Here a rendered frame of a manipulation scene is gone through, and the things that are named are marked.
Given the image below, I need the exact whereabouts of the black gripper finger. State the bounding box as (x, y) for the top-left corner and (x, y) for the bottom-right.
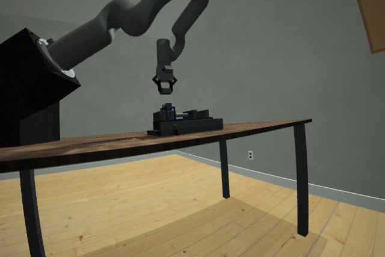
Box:
(152, 75), (162, 93)
(168, 77), (177, 92)

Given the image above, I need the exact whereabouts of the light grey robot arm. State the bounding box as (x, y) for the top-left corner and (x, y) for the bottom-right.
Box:
(37, 0), (209, 79)

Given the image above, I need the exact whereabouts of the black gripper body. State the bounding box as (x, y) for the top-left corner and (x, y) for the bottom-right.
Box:
(156, 63), (174, 82)

